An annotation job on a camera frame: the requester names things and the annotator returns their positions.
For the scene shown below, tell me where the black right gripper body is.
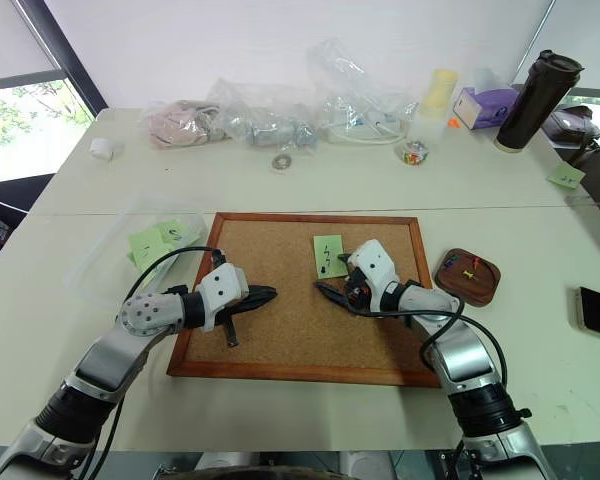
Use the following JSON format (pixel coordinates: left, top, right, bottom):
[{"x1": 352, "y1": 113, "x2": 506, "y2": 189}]
[{"x1": 341, "y1": 268, "x2": 377, "y2": 315}]

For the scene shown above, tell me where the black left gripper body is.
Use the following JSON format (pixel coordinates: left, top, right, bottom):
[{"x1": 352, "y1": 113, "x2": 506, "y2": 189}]
[{"x1": 211, "y1": 286, "x2": 257, "y2": 330}]

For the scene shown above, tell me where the green note with black marks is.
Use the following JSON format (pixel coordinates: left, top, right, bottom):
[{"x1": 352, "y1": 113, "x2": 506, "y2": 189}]
[{"x1": 312, "y1": 233, "x2": 350, "y2": 280}]

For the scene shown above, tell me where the green note with curly mark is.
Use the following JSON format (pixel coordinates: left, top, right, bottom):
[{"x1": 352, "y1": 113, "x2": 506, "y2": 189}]
[{"x1": 154, "y1": 219, "x2": 191, "y2": 248}]

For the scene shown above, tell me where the large green note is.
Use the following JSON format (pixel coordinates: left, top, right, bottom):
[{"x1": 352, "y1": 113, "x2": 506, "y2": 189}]
[{"x1": 126, "y1": 226, "x2": 176, "y2": 267}]

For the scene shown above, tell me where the dark wooden tray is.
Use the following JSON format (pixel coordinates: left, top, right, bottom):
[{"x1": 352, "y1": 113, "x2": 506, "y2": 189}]
[{"x1": 432, "y1": 247, "x2": 503, "y2": 308}]

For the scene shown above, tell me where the clear jar of pushpins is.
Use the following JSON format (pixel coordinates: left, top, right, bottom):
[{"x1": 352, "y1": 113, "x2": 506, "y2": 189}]
[{"x1": 396, "y1": 139, "x2": 430, "y2": 170}]

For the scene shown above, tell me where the clear plastic box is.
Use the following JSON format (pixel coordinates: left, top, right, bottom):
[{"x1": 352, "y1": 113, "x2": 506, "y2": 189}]
[{"x1": 65, "y1": 193, "x2": 209, "y2": 303}]

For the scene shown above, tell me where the purple tissue box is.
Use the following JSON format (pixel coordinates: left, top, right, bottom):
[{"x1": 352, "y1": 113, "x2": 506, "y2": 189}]
[{"x1": 451, "y1": 85, "x2": 522, "y2": 132}]

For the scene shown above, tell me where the green note with scribble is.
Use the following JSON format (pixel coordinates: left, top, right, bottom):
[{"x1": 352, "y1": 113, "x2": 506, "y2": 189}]
[{"x1": 546, "y1": 163, "x2": 587, "y2": 192}]

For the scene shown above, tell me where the wood framed cork board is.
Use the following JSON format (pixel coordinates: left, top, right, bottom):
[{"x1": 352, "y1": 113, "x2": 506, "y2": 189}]
[{"x1": 165, "y1": 211, "x2": 444, "y2": 389}]

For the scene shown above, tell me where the clear plastic container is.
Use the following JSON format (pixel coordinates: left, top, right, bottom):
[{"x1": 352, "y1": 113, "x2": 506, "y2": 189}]
[{"x1": 408, "y1": 111, "x2": 452, "y2": 147}]

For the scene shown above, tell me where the clear bag with grey items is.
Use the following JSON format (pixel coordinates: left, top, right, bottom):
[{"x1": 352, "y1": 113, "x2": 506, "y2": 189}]
[{"x1": 205, "y1": 78, "x2": 322, "y2": 150}]

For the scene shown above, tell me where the plastic bag with pink cloth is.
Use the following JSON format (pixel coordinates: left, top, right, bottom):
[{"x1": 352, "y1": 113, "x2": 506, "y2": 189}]
[{"x1": 140, "y1": 98, "x2": 227, "y2": 150}]

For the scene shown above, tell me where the black travel tumbler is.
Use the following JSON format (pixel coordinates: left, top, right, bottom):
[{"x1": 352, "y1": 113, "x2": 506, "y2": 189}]
[{"x1": 494, "y1": 48, "x2": 587, "y2": 153}]

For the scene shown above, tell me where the grey bag on chair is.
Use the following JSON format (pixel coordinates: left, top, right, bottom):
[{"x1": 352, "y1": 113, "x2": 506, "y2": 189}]
[{"x1": 543, "y1": 104, "x2": 600, "y2": 153}]

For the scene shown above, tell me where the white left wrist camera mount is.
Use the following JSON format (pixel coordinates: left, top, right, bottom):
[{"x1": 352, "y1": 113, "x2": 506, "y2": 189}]
[{"x1": 194, "y1": 264, "x2": 252, "y2": 334}]

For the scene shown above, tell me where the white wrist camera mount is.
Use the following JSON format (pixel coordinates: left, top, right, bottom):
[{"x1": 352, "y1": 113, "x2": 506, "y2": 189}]
[
  {"x1": 194, "y1": 264, "x2": 252, "y2": 334},
  {"x1": 347, "y1": 239, "x2": 404, "y2": 314}
]

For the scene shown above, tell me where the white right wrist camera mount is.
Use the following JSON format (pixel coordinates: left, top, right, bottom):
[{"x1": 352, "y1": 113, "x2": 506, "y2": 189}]
[{"x1": 347, "y1": 239, "x2": 404, "y2": 314}]

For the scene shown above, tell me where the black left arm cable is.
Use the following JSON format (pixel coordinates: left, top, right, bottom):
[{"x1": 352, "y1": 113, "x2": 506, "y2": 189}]
[{"x1": 127, "y1": 245, "x2": 230, "y2": 302}]

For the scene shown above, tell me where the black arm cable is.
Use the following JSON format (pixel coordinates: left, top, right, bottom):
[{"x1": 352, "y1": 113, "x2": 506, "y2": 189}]
[
  {"x1": 349, "y1": 294, "x2": 509, "y2": 392},
  {"x1": 127, "y1": 245, "x2": 230, "y2": 302}
]

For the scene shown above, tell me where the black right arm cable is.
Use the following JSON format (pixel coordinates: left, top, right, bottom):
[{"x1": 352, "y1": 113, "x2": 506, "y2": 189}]
[{"x1": 349, "y1": 294, "x2": 509, "y2": 392}]

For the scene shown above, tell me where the clear bag with white cable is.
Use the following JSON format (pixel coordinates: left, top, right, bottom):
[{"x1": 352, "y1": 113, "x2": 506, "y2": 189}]
[{"x1": 306, "y1": 41, "x2": 420, "y2": 147}]

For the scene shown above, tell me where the black window frame post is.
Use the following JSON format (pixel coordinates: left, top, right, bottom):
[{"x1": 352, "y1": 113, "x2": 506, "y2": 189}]
[{"x1": 12, "y1": 0, "x2": 110, "y2": 121}]

